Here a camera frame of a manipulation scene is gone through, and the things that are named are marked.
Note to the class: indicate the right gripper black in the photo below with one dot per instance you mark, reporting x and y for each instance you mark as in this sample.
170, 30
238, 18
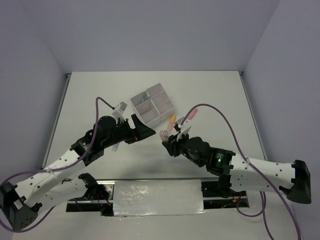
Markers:
171, 145

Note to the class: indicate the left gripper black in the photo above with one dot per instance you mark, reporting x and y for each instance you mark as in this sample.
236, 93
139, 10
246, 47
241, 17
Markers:
140, 131

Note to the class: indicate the pink mini stapler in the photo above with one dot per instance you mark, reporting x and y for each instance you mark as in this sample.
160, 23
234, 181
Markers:
164, 135

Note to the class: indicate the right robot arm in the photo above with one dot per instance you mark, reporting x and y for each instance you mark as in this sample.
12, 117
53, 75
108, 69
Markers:
237, 174

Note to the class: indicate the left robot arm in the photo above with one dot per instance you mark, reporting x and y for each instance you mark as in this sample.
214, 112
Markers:
23, 202

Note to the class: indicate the left white divided container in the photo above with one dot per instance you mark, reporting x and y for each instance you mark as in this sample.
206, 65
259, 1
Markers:
146, 111

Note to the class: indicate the white divided container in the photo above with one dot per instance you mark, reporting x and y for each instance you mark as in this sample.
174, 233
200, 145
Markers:
161, 101
146, 111

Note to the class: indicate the pink orange highlighter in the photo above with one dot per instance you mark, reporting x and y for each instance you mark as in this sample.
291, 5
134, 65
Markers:
171, 124

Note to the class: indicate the light blue pen case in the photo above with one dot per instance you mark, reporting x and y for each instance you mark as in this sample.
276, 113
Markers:
115, 147

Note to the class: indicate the pink eraser case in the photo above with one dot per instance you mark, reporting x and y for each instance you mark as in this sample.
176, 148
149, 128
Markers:
192, 114

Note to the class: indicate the right white divided container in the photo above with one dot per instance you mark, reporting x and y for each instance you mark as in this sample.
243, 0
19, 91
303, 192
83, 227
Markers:
161, 101

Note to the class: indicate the silver foil sheet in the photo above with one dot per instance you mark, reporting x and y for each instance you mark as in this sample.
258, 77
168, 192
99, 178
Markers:
158, 198

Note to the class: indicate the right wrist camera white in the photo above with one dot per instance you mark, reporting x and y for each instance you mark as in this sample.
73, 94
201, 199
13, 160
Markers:
182, 129

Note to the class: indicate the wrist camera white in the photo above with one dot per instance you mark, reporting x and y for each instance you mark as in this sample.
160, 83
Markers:
182, 129
118, 112

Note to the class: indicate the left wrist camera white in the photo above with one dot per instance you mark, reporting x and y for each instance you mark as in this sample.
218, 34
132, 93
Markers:
118, 112

